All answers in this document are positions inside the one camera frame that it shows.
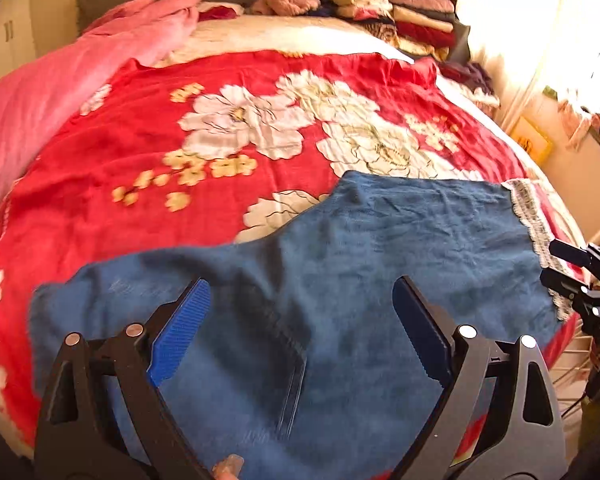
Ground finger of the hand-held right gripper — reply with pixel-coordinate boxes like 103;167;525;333
549;239;600;286
540;267;600;311

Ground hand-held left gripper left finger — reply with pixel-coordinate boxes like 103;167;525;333
34;278;216;480

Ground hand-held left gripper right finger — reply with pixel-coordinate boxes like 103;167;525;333
392;275;567;480

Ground blue denim pants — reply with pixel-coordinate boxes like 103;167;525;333
30;170;573;480

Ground person's right forearm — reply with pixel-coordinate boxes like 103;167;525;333
565;395;600;480

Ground yellow box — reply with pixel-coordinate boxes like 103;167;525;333
510;116;555;165

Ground floral cloth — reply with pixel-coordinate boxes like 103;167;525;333
542;85;600;161

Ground red floral blanket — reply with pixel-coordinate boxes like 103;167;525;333
0;50;581;480

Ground pink quilt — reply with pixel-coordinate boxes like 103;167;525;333
0;0;203;231

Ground pile of folded clothes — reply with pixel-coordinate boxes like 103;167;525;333
325;0;501;106

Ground cream bedsheet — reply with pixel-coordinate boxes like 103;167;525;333
152;12;503;116

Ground dark red cloth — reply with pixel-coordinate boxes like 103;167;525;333
197;2;243;22

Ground white wardrobe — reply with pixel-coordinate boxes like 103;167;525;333
0;0;81;96

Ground pink fuzzy garment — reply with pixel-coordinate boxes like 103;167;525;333
250;0;323;17

